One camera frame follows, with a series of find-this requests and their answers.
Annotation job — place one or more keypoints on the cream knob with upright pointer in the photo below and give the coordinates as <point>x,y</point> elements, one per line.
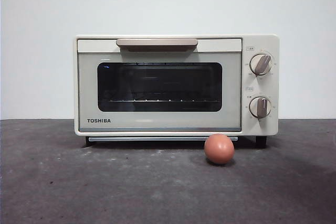
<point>260,106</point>

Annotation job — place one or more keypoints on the black oven foot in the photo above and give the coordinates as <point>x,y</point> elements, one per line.
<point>86,141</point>
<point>261,142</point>

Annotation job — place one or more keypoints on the cream knob with slanted pointer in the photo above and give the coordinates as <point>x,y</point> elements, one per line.
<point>258,64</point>

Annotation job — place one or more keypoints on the silver crumb tray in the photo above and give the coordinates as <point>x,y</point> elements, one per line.
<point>147,138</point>

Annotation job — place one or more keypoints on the brown egg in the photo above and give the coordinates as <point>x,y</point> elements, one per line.
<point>219,149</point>

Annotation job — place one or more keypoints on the cream Toshiba toaster oven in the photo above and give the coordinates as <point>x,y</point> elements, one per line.
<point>257,43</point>

